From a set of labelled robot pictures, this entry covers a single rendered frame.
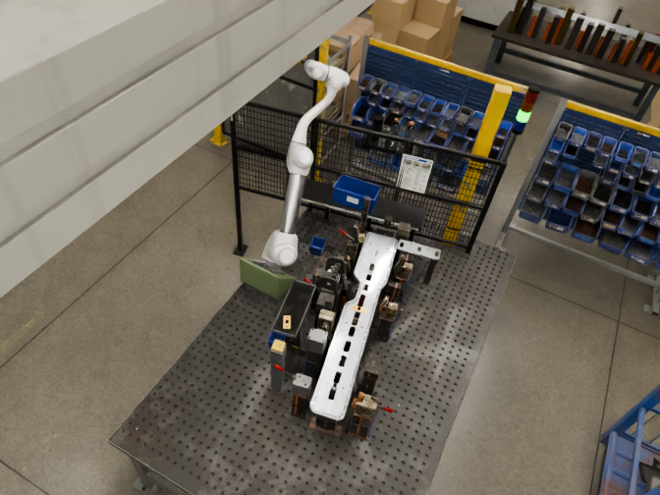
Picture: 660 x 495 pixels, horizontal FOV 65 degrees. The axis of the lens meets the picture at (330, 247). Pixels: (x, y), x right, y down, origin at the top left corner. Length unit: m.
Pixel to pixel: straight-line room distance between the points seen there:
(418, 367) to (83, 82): 3.15
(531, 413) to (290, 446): 1.99
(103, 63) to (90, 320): 4.23
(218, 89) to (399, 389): 2.94
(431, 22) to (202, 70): 6.83
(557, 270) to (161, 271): 3.58
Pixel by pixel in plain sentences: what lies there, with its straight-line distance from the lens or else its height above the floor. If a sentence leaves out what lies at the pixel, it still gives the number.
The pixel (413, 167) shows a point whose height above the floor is 1.35.
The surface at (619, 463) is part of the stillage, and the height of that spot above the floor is 0.16.
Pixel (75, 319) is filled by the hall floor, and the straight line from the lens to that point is 4.57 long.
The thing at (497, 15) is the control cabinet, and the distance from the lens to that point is 9.27.
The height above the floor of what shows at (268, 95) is 0.81.
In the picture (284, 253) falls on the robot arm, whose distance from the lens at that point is 3.22.
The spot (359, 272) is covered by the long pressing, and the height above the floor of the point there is 1.00.
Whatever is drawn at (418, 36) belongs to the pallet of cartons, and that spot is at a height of 0.74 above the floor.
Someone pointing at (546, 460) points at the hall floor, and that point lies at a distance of 4.20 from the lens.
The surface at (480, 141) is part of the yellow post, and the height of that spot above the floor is 1.64.
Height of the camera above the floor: 3.53
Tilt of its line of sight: 47 degrees down
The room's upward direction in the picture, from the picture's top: 7 degrees clockwise
